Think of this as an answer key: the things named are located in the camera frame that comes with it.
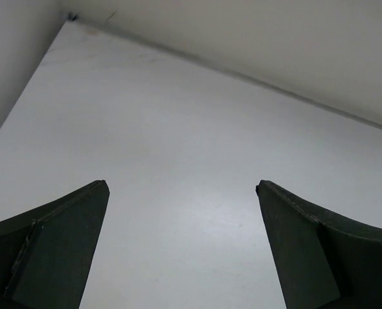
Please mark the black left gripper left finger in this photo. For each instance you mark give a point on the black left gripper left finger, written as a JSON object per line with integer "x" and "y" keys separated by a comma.
{"x": 46, "y": 253}

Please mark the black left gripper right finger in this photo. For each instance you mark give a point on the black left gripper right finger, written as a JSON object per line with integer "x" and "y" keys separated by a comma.
{"x": 323, "y": 259}

